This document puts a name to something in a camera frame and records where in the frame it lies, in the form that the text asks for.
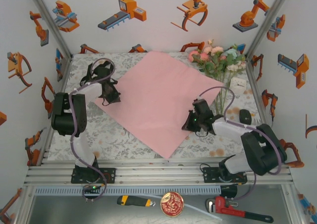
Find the pink and purple wrapping paper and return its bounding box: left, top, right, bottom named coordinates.
left=95, top=50, right=225, bottom=160

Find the floral patterned tablecloth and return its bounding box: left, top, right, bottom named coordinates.
left=47, top=52, right=267, bottom=162

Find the small black oval object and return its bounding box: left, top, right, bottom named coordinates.
left=239, top=109, right=253, bottom=125

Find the small white clock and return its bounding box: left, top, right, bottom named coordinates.
left=229, top=77, right=247, bottom=96

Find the round red and gold tin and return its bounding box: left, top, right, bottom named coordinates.
left=160, top=191, right=185, bottom=217

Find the thin white plastic tube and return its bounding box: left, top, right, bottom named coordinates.
left=148, top=194, right=223, bottom=221

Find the red pipe wrench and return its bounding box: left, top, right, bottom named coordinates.
left=205, top=195, right=274, bottom=223

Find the small black controller board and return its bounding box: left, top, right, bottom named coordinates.
left=82, top=183, right=104, bottom=194

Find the black and yellow utility knife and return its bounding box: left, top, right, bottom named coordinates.
left=116, top=195, right=156, bottom=208

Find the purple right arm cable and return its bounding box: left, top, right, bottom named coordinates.
left=199, top=86, right=283, bottom=201

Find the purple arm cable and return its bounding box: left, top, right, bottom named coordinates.
left=69, top=57, right=116, bottom=202
left=199, top=86, right=283, bottom=201

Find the aluminium extrusion frame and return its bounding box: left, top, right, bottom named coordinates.
left=14, top=0, right=308, bottom=224

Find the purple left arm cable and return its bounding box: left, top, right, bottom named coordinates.
left=69, top=57, right=116, bottom=202

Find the grey slotted cable duct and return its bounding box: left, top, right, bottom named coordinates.
left=34, top=186, right=221, bottom=196

